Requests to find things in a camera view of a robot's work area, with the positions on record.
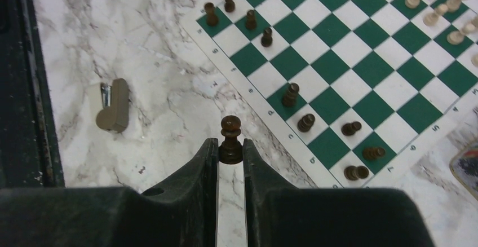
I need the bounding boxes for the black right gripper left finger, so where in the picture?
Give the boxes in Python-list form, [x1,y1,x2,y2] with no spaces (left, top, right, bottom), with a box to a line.
[1,138,219,246]

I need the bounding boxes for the green white chess board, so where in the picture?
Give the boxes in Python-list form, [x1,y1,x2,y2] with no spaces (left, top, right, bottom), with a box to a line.
[182,0,477,188]

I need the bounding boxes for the dark brown bishop piece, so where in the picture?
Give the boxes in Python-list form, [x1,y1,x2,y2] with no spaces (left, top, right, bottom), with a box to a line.
[297,113,315,133]

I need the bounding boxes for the dark brown pawn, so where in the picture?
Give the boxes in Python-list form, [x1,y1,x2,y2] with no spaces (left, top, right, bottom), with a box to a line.
[341,121,362,136]
[219,115,243,165]
[344,165,370,181]
[261,27,273,47]
[224,0,235,13]
[362,147,386,161]

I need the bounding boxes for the dark brown rook corner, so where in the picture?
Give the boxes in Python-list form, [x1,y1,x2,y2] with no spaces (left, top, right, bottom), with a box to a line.
[203,2,219,27]

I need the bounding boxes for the light wooden chess pieces row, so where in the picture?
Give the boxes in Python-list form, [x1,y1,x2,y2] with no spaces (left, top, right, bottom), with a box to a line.
[383,0,477,75]

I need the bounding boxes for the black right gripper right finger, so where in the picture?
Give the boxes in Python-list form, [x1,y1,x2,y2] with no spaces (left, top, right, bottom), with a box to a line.
[242,139,434,246]

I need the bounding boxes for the empty gold tin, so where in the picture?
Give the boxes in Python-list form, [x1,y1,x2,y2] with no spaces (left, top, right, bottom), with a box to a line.
[449,139,477,200]

